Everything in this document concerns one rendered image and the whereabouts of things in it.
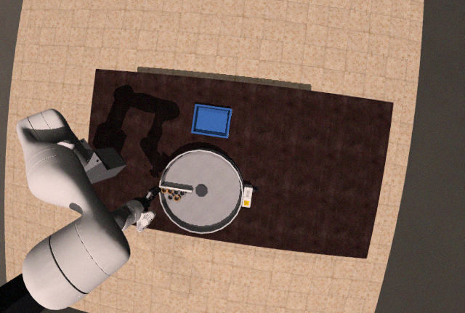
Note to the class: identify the blue open crate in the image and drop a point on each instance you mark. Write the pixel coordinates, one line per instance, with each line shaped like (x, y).
(212, 121)

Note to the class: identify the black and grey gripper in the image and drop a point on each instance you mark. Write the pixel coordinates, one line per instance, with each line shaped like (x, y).
(145, 200)

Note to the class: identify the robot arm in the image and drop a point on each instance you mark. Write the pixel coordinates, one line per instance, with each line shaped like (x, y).
(66, 266)

